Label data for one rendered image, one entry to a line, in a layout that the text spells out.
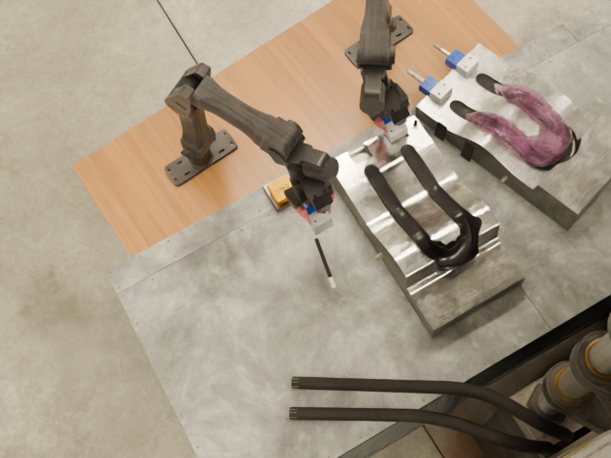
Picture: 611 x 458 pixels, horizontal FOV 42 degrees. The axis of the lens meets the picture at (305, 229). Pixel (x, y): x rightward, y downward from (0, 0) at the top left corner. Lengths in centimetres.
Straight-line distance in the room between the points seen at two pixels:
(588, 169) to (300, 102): 78
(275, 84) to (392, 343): 80
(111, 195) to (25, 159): 115
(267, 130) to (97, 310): 143
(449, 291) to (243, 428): 59
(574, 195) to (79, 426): 179
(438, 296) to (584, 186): 44
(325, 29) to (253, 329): 90
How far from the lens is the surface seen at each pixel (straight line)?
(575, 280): 208
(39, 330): 304
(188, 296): 205
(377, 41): 184
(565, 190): 204
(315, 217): 191
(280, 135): 173
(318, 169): 173
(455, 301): 195
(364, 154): 208
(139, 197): 219
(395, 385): 186
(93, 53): 348
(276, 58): 232
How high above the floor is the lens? 272
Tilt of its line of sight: 68 degrees down
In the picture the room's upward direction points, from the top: 12 degrees counter-clockwise
